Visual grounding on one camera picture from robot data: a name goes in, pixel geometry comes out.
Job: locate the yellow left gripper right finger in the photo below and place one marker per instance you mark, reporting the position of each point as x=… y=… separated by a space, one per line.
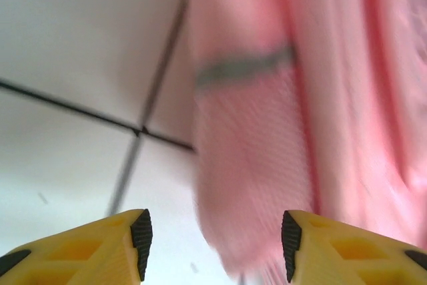
x=350 y=258

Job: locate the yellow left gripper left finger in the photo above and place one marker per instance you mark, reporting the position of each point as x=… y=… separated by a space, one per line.
x=83 y=258

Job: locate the pink student backpack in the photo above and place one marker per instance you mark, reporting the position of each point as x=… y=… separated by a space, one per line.
x=300 y=115

